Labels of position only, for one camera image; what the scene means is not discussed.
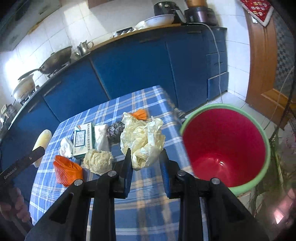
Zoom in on white power cable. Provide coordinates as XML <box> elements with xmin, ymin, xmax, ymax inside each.
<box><xmin>184</xmin><ymin>22</ymin><xmax>224</xmax><ymax>103</ymax></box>

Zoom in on dark wok pan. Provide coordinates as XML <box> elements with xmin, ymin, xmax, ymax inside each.
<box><xmin>18</xmin><ymin>46</ymin><xmax>72</xmax><ymax>80</ymax></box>

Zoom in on orange plastic bag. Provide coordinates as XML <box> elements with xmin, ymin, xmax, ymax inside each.
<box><xmin>130</xmin><ymin>109</ymin><xmax>147</xmax><ymax>121</ymax></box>

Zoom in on gas stove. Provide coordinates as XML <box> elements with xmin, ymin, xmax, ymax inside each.
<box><xmin>19</xmin><ymin>61</ymin><xmax>71</xmax><ymax>106</ymax></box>

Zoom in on white bowl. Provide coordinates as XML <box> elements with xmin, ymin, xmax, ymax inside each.
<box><xmin>144</xmin><ymin>14</ymin><xmax>175</xmax><ymax>27</ymax></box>

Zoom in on cream foam roll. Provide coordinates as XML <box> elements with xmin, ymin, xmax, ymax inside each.
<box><xmin>31</xmin><ymin>129</ymin><xmax>52</xmax><ymax>168</ymax></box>

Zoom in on red patterned cloth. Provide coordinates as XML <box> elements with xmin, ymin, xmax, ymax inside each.
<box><xmin>238</xmin><ymin>0</ymin><xmax>274</xmax><ymax>27</ymax></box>

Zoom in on white green medicine box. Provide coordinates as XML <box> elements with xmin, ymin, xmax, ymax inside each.
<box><xmin>73</xmin><ymin>122</ymin><xmax>94</xmax><ymax>159</ymax></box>

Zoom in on red bin green rim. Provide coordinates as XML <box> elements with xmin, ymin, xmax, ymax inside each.
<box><xmin>180</xmin><ymin>104</ymin><xmax>271</xmax><ymax>196</ymax></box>

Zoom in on dark rice cooker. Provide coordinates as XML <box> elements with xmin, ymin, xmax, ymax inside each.
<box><xmin>184</xmin><ymin>6</ymin><xmax>218</xmax><ymax>26</ymax></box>

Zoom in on wooden door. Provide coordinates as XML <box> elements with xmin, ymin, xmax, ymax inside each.
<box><xmin>245</xmin><ymin>11</ymin><xmax>295</xmax><ymax>128</ymax></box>

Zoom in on cream paper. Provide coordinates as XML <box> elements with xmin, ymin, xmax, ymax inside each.
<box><xmin>120</xmin><ymin>113</ymin><xmax>166</xmax><ymax>171</ymax></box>
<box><xmin>81</xmin><ymin>149</ymin><xmax>113</xmax><ymax>175</ymax></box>

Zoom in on green onions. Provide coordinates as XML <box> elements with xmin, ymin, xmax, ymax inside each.
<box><xmin>249</xmin><ymin>131</ymin><xmax>284</xmax><ymax>217</ymax></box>

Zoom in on steel kettle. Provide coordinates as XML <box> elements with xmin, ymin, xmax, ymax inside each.
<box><xmin>74</xmin><ymin>41</ymin><xmax>94</xmax><ymax>57</ymax></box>

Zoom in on person's left hand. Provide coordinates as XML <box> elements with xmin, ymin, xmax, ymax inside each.
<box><xmin>1</xmin><ymin>187</ymin><xmax>31</xmax><ymax>222</ymax></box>

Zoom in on black air fryer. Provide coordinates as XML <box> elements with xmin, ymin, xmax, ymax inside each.
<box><xmin>154</xmin><ymin>1</ymin><xmax>186</xmax><ymax>24</ymax></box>

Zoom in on white cooking pot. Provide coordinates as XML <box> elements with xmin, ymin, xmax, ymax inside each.
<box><xmin>11</xmin><ymin>74</ymin><xmax>35</xmax><ymax>102</ymax></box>

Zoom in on black patterned crumpled bag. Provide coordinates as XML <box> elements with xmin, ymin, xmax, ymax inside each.
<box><xmin>107</xmin><ymin>121</ymin><xmax>125</xmax><ymax>144</ymax></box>

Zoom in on brown inner pot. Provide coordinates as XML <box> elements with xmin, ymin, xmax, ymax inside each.
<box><xmin>185</xmin><ymin>0</ymin><xmax>208</xmax><ymax>8</ymax></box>

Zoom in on range hood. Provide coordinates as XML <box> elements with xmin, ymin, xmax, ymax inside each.
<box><xmin>1</xmin><ymin>1</ymin><xmax>61</xmax><ymax>52</ymax></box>

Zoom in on white tissue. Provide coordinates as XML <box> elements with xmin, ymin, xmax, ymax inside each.
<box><xmin>59</xmin><ymin>138</ymin><xmax>73</xmax><ymax>158</ymax></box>

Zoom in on blue plaid tablecloth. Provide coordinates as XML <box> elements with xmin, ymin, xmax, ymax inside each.
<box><xmin>29</xmin><ymin>86</ymin><xmax>192</xmax><ymax>240</ymax></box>

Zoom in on blue kitchen cabinets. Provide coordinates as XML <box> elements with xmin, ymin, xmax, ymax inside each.
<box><xmin>1</xmin><ymin>25</ymin><xmax>228</xmax><ymax>170</ymax></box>

